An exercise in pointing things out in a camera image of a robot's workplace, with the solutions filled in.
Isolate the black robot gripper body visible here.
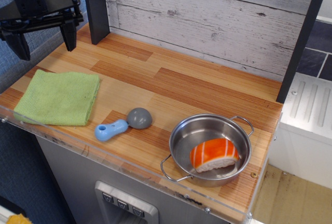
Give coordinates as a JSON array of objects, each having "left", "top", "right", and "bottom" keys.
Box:
[{"left": 1, "top": 0, "right": 83, "bottom": 40}]

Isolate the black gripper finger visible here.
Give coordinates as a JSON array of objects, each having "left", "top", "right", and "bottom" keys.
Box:
[
  {"left": 60, "top": 21, "right": 76, "bottom": 51},
  {"left": 5, "top": 33, "right": 31, "bottom": 61}
]

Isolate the blue and grey toy spoon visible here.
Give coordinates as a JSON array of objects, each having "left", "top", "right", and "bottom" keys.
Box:
[{"left": 94, "top": 107, "right": 153, "bottom": 142}]

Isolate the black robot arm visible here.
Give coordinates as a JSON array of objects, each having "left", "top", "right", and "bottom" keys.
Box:
[{"left": 1, "top": 0, "right": 84, "bottom": 61}]

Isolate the small stainless steel pot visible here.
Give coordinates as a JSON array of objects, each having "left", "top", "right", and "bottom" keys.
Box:
[{"left": 169, "top": 114, "right": 254, "bottom": 187}]

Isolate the green folded cloth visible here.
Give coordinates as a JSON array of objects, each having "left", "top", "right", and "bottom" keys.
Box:
[{"left": 14, "top": 69, "right": 100, "bottom": 126}]

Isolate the clear acrylic edge guard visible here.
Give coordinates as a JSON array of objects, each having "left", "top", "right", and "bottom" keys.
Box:
[{"left": 1, "top": 107, "right": 253, "bottom": 223}]

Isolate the grey toy fridge cabinet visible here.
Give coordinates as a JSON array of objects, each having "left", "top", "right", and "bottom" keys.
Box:
[{"left": 37, "top": 136, "right": 247, "bottom": 223}]

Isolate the yellow object at corner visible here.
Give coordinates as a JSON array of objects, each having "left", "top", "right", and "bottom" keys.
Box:
[{"left": 6, "top": 214, "right": 32, "bottom": 224}]

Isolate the silver dispenser button panel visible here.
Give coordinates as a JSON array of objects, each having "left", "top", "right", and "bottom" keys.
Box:
[{"left": 94, "top": 180, "right": 159, "bottom": 223}]

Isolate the orange salmon sushi toy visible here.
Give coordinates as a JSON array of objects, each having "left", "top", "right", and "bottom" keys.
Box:
[{"left": 189, "top": 138, "right": 240, "bottom": 173}]

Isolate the white toy sink unit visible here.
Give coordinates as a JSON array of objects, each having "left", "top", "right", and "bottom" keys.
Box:
[{"left": 269, "top": 73, "right": 331, "bottom": 188}]

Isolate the dark grey left post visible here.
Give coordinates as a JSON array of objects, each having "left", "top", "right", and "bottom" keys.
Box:
[{"left": 85, "top": 0, "right": 109, "bottom": 45}]

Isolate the dark grey post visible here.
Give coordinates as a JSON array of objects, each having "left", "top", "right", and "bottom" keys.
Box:
[
  {"left": 276, "top": 0, "right": 323, "bottom": 103},
  {"left": 85, "top": 0, "right": 109, "bottom": 45}
]

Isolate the dark grey right post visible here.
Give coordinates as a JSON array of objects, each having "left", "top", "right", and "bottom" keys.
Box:
[{"left": 276, "top": 0, "right": 323, "bottom": 103}]

